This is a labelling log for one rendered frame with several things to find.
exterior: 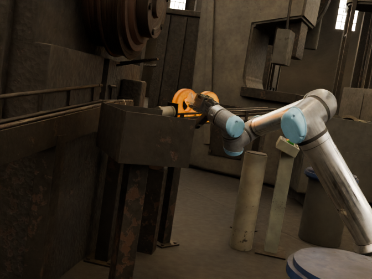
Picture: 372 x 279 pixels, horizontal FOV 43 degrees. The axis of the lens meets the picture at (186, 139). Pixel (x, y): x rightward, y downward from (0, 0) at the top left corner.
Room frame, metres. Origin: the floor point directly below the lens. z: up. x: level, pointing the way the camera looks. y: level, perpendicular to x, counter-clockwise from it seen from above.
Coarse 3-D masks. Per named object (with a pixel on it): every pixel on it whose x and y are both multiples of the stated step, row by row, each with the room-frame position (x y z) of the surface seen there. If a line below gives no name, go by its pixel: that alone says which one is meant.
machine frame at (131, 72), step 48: (0, 0) 1.46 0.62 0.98; (48, 0) 1.52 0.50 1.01; (0, 48) 1.46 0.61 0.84; (48, 48) 1.46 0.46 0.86; (96, 48) 1.95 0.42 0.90; (48, 96) 1.48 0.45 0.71; (96, 96) 1.87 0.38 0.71; (0, 192) 1.48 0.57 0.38; (96, 192) 2.01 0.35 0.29; (0, 240) 1.47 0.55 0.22; (96, 240) 2.09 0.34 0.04
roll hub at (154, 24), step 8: (136, 0) 1.77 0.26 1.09; (144, 0) 1.76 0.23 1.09; (152, 0) 1.84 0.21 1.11; (160, 0) 1.88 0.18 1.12; (136, 8) 1.78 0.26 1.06; (144, 8) 1.77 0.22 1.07; (152, 8) 1.85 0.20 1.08; (160, 8) 1.90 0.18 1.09; (136, 16) 1.79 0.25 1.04; (144, 16) 1.78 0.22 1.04; (152, 16) 1.87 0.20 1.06; (160, 16) 1.92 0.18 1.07; (144, 24) 1.81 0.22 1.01; (152, 24) 1.89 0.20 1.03; (160, 24) 1.97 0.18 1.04; (144, 32) 1.84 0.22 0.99; (160, 32) 1.98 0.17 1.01
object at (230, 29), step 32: (224, 0) 4.61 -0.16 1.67; (256, 0) 4.48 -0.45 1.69; (288, 0) 4.36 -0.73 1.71; (320, 0) 4.81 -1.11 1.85; (224, 32) 4.59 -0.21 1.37; (256, 32) 4.60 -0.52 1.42; (288, 32) 4.12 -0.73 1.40; (224, 64) 4.57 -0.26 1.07; (256, 64) 4.76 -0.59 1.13; (288, 64) 4.25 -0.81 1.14; (224, 96) 4.55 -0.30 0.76; (256, 96) 4.33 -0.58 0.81; (288, 96) 4.21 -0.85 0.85; (192, 160) 4.64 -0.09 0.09; (224, 160) 4.50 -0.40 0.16
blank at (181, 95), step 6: (180, 90) 2.31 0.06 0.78; (186, 90) 2.31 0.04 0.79; (192, 90) 2.34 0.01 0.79; (174, 96) 2.29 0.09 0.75; (180, 96) 2.29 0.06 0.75; (186, 96) 2.31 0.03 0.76; (174, 102) 2.28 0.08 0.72; (180, 102) 2.29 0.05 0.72; (180, 108) 2.29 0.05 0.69; (186, 108) 2.36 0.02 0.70
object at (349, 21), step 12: (348, 0) 10.13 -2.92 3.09; (360, 0) 9.85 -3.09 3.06; (348, 12) 10.53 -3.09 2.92; (348, 24) 9.96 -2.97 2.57; (348, 36) 9.90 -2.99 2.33; (336, 72) 10.57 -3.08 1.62; (360, 72) 10.17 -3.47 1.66; (336, 84) 10.52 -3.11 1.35; (360, 84) 10.14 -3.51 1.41; (336, 96) 9.90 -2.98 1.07
